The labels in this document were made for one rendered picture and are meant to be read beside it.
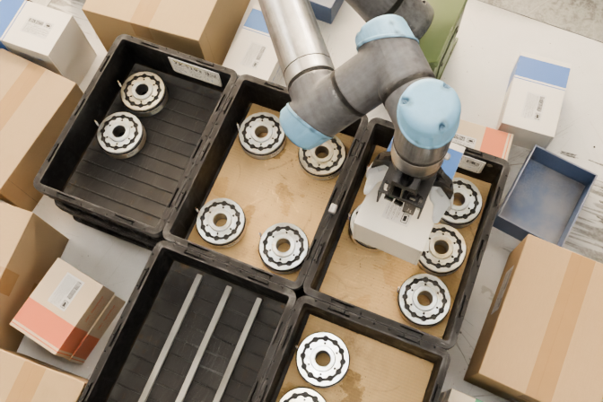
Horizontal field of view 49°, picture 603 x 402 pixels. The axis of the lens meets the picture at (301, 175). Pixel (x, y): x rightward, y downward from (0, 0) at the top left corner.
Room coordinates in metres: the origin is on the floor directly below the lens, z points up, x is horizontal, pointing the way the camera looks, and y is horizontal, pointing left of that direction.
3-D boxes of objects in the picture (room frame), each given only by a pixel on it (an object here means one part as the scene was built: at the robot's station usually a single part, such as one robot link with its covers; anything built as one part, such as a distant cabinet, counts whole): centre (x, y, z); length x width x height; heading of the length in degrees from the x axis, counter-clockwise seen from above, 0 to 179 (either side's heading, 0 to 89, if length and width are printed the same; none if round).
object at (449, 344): (0.36, -0.20, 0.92); 0.40 x 0.30 x 0.02; 151
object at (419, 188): (0.35, -0.16, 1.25); 0.09 x 0.08 x 0.12; 148
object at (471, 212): (0.42, -0.31, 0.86); 0.10 x 0.10 x 0.01
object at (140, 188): (0.66, 0.33, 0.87); 0.40 x 0.30 x 0.11; 151
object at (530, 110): (0.68, -0.57, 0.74); 0.20 x 0.12 x 0.09; 153
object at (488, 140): (0.57, -0.40, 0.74); 0.16 x 0.12 x 0.07; 63
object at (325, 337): (0.14, 0.01, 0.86); 0.10 x 0.10 x 0.01
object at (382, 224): (0.37, -0.18, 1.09); 0.20 x 0.12 x 0.09; 148
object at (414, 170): (0.35, -0.17, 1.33); 0.08 x 0.08 x 0.05
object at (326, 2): (1.13, -0.12, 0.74); 0.20 x 0.15 x 0.07; 147
